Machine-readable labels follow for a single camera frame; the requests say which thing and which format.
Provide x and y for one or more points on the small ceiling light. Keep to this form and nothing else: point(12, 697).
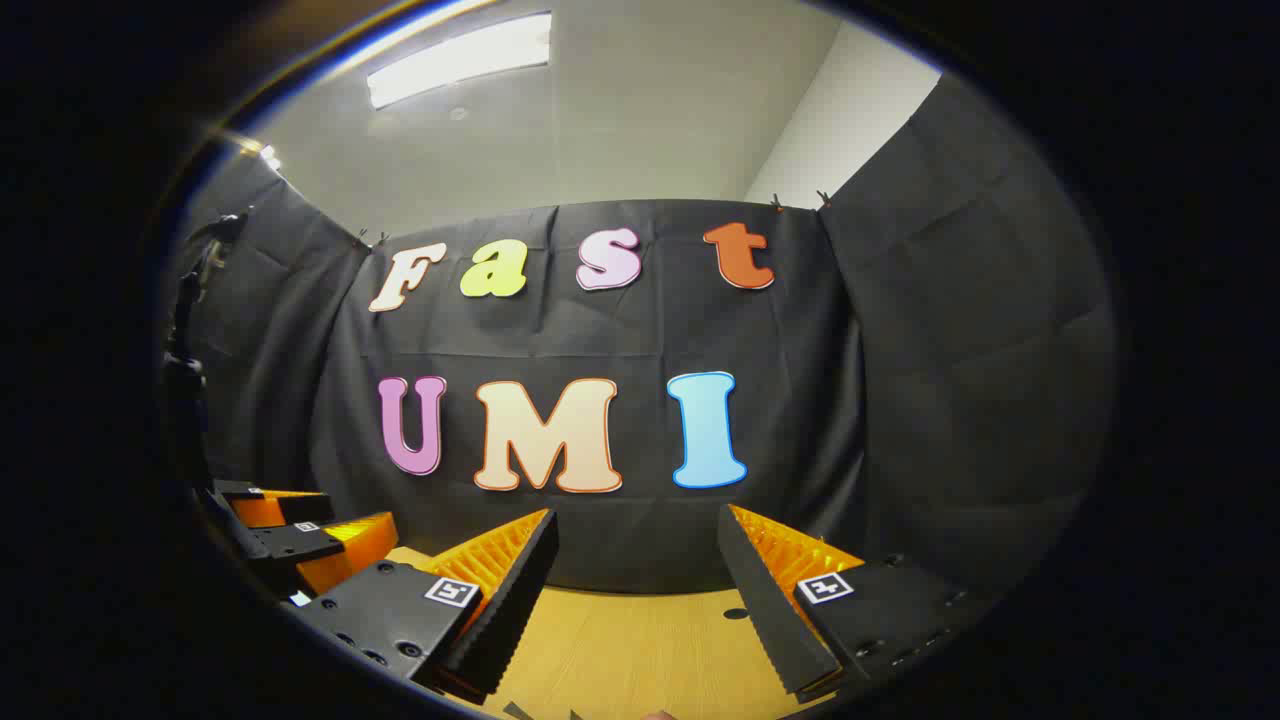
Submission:
point(265, 155)

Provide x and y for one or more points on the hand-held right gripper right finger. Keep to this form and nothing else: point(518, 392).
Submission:
point(770, 610)

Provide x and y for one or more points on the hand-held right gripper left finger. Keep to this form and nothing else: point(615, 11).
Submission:
point(510, 610)

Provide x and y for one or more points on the long ceiling light panel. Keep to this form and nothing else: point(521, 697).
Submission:
point(460, 58)

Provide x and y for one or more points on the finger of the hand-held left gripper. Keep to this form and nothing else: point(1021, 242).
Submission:
point(300, 507)
point(300, 545)

